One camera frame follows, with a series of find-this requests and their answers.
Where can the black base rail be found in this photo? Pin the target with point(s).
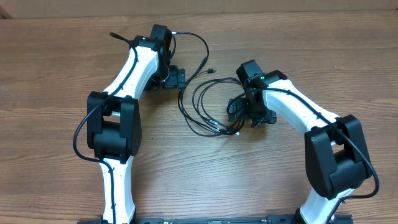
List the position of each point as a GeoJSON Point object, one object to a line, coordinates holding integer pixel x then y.
{"type": "Point", "coordinates": [217, 220]}

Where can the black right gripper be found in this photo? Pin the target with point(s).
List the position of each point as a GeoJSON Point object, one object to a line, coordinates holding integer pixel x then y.
{"type": "Point", "coordinates": [249, 115]}

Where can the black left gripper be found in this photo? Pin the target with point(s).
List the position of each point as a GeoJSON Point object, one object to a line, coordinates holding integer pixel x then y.
{"type": "Point", "coordinates": [175, 78]}

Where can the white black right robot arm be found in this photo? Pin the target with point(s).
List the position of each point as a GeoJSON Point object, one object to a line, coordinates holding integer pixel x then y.
{"type": "Point", "coordinates": [336, 155]}

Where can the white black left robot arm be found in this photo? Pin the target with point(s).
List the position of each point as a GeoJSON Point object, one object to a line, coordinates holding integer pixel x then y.
{"type": "Point", "coordinates": [113, 119]}

